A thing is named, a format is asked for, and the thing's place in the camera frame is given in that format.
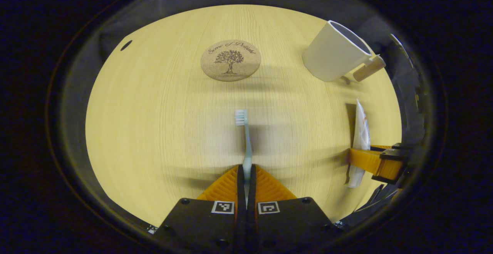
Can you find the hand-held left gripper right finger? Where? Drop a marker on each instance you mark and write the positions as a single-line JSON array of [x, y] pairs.
[[251, 186]]

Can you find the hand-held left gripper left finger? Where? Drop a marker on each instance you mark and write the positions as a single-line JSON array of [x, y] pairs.
[[241, 184]]

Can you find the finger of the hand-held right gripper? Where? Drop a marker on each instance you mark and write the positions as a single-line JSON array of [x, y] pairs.
[[369, 161], [383, 147]]

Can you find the white toothpaste tube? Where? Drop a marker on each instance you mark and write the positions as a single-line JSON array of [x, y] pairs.
[[362, 130]]

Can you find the pale blue toothbrush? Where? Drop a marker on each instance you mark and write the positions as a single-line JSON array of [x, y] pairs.
[[247, 146]]

